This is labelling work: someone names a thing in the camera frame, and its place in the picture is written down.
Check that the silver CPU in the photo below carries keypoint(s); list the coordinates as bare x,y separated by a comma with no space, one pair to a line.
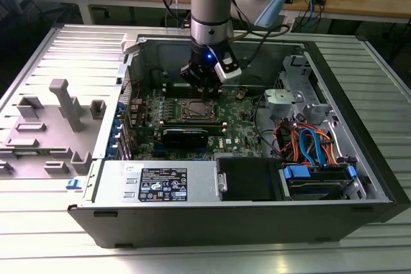
199,109

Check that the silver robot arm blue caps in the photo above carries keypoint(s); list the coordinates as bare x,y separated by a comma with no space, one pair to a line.
208,4

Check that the CPU socket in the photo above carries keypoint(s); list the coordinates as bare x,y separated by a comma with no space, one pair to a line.
184,104

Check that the black RAM slot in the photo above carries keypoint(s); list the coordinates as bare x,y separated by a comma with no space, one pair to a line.
205,125
183,121

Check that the silver coin cell battery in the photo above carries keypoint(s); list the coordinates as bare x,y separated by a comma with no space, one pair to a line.
240,95

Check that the green motherboard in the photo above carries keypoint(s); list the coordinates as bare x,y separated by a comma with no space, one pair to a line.
237,126

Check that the black graphics card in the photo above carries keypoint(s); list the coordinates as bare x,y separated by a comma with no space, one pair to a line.
184,139

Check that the silver metal drive cage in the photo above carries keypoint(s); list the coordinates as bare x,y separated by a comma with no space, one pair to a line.
273,100

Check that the black power supply label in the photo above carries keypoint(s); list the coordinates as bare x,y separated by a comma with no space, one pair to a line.
162,184

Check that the blue disk carrier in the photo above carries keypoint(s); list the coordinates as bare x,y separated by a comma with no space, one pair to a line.
295,171

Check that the grey power supply unit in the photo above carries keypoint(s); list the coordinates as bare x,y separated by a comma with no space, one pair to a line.
112,184

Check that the grey parts rack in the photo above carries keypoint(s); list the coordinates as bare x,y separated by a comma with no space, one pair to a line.
54,126

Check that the black open PC case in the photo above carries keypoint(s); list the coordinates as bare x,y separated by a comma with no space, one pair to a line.
192,226

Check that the hard disk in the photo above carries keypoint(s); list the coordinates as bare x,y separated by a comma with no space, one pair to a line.
314,189

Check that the blue plastic clip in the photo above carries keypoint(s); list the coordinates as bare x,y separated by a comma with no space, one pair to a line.
73,184

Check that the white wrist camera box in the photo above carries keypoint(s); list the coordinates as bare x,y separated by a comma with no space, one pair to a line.
226,73

